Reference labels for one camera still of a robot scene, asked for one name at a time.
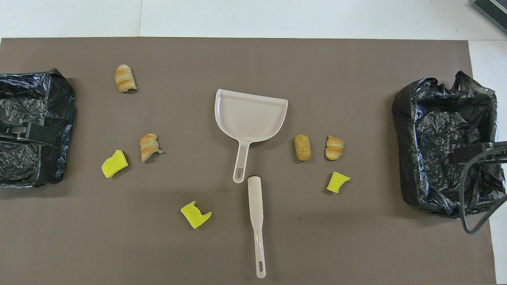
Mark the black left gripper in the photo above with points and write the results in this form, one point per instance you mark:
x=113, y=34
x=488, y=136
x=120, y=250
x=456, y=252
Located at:
x=16, y=133

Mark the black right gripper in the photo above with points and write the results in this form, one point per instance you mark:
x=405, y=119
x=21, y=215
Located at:
x=497, y=150

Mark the striped croissant piece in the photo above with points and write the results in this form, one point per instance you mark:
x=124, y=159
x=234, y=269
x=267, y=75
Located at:
x=334, y=149
x=124, y=78
x=148, y=147

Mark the notched yellow sponge piece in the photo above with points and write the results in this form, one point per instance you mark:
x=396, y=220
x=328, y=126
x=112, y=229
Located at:
x=336, y=183
x=194, y=217

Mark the brown oval bread piece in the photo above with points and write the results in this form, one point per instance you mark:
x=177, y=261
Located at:
x=302, y=147

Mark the beige plastic dustpan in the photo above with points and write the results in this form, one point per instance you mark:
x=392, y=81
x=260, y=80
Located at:
x=249, y=116

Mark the black bag lined bin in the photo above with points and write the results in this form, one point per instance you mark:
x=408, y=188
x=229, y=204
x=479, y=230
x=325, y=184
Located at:
x=20, y=91
x=435, y=126

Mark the grey ribbed device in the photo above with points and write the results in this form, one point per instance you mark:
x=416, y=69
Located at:
x=493, y=10

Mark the brown table mat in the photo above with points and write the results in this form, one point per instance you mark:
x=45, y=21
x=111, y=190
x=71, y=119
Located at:
x=317, y=59

